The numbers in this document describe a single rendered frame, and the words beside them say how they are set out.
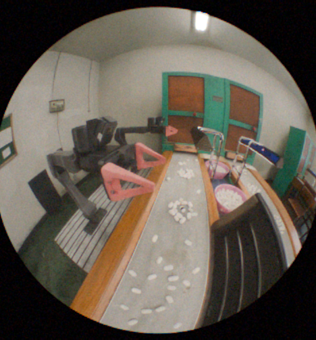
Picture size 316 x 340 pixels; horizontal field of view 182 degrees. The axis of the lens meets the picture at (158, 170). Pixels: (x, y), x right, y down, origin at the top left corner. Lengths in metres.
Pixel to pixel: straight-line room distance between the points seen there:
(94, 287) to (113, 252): 0.19
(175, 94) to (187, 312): 1.58
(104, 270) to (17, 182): 1.84
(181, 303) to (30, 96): 2.50
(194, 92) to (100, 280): 1.56
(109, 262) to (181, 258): 0.27
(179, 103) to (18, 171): 2.45
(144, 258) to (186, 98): 1.35
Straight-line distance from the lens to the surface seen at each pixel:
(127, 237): 0.44
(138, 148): 0.24
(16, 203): 2.14
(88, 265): 0.59
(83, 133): 0.24
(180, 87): 1.28
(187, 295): 0.45
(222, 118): 1.30
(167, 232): 0.47
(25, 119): 2.07
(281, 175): 3.17
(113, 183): 0.16
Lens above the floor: 1.17
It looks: 30 degrees down
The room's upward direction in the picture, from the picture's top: straight up
